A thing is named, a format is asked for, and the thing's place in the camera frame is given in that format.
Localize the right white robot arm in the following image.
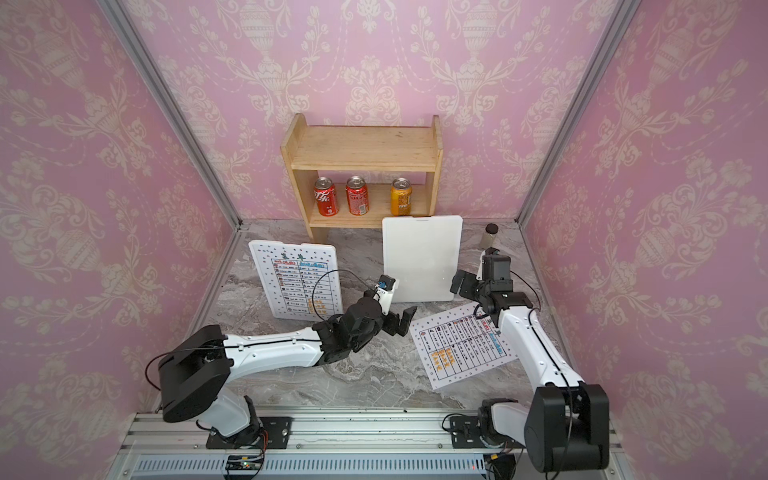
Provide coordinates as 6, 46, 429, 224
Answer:
450, 248, 610, 475

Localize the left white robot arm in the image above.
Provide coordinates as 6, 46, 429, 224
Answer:
158, 293, 417, 449

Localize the white rack board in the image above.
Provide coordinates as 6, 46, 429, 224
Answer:
248, 240, 343, 321
382, 215, 463, 303

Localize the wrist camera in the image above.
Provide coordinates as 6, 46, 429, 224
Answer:
477, 250, 486, 281
374, 274, 397, 316

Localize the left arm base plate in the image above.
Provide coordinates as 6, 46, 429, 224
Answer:
206, 416, 293, 451

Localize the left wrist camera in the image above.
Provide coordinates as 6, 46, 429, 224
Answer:
374, 274, 397, 316

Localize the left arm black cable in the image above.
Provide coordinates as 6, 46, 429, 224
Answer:
309, 268, 377, 323

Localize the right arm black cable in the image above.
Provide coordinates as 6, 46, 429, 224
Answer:
509, 269, 544, 313

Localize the red cola can left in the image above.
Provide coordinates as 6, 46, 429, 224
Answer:
313, 177, 339, 217

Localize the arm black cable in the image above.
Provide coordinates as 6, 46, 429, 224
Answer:
309, 268, 377, 323
509, 269, 544, 313

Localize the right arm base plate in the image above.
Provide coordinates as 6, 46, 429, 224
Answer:
441, 413, 523, 451

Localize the paper menu sheet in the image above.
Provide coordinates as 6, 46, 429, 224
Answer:
272, 258, 338, 320
410, 304, 518, 390

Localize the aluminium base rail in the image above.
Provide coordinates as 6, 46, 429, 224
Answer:
107, 383, 631, 480

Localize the small dark-capped spice bottle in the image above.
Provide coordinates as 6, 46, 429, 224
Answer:
478, 223, 499, 251

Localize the small green circuit board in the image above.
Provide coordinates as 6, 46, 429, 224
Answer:
224, 455, 264, 474

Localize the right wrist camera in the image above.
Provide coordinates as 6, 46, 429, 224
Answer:
477, 250, 486, 281

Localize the red cola can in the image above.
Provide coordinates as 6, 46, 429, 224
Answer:
346, 175, 369, 216
313, 177, 339, 217

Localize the red cola can middle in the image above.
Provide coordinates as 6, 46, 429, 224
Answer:
346, 175, 369, 216

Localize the orange soda can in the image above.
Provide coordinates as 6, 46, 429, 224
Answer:
390, 177, 413, 216

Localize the wooden two-tier shelf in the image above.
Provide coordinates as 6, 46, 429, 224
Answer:
280, 113, 444, 243

